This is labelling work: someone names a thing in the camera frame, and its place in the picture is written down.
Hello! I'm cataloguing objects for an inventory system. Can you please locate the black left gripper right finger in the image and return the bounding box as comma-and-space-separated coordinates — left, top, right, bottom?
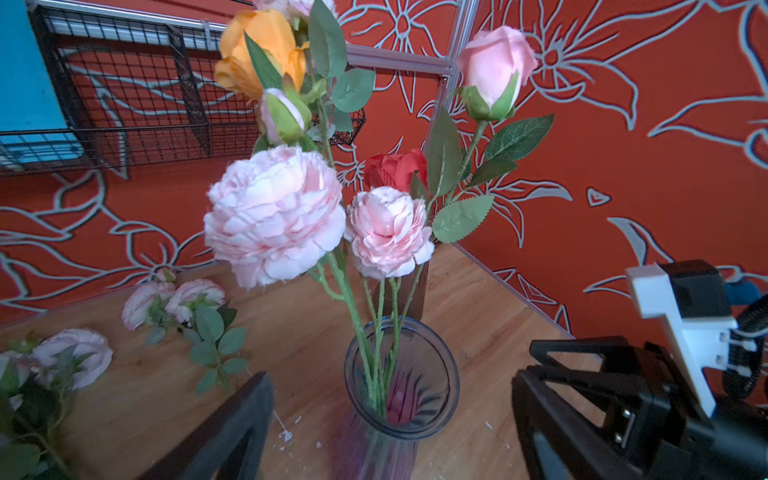
511, 368, 642, 479

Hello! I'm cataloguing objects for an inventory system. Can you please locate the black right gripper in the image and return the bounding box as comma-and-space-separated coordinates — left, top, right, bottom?
529, 336, 767, 479

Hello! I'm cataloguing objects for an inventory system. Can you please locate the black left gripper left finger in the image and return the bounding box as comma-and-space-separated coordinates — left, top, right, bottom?
140, 372, 274, 479

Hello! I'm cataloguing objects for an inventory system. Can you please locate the purple glass vase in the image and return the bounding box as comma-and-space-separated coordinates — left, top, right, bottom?
329, 318, 460, 479

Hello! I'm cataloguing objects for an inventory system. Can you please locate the brown glass vase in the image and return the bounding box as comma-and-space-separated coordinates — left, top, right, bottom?
397, 263, 429, 322

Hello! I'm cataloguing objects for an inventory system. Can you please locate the small red rose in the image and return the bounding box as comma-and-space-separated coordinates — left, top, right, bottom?
363, 149, 427, 193

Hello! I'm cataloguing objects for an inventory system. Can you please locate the orange yellow rose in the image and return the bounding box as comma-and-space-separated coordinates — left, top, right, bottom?
214, 10, 309, 100

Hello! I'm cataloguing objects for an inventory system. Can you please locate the pink rose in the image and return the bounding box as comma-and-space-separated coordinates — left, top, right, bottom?
427, 26, 554, 243

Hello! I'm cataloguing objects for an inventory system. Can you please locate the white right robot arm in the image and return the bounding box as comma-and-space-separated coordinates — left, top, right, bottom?
512, 260, 767, 479

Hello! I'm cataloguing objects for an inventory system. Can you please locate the light blue box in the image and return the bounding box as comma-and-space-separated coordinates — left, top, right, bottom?
1, 1, 83, 172

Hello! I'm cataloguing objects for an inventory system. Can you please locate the black wire basket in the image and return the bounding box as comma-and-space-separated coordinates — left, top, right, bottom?
0, 0, 367, 178

